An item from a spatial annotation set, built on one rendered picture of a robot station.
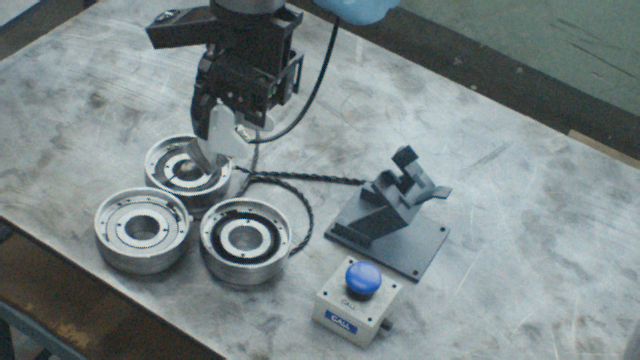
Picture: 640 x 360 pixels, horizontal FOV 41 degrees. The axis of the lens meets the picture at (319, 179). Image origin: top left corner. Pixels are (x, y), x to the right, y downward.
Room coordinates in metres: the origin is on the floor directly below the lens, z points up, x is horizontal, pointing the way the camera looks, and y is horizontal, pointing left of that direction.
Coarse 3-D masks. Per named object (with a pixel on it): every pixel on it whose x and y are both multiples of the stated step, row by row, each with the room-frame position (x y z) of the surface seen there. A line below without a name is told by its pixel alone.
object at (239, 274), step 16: (224, 208) 0.69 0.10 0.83; (240, 208) 0.69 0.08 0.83; (256, 208) 0.70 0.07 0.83; (272, 208) 0.69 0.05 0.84; (208, 224) 0.66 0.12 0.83; (240, 224) 0.67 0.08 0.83; (256, 224) 0.67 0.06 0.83; (288, 224) 0.67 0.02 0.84; (208, 240) 0.64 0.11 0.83; (224, 240) 0.64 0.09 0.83; (240, 240) 0.67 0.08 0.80; (256, 240) 0.67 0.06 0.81; (288, 240) 0.65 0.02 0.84; (208, 256) 0.61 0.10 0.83; (240, 256) 0.62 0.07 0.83; (224, 272) 0.60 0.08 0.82; (240, 272) 0.60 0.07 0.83; (256, 272) 0.60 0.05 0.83; (272, 272) 0.62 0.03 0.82
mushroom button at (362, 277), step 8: (352, 264) 0.61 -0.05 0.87; (360, 264) 0.61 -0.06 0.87; (368, 264) 0.61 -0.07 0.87; (352, 272) 0.59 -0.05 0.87; (360, 272) 0.60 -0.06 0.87; (368, 272) 0.60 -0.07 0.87; (376, 272) 0.60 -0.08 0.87; (352, 280) 0.58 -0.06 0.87; (360, 280) 0.59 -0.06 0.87; (368, 280) 0.59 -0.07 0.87; (376, 280) 0.59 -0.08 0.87; (352, 288) 0.58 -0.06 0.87; (360, 288) 0.58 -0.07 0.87; (368, 288) 0.58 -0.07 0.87; (376, 288) 0.58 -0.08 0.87
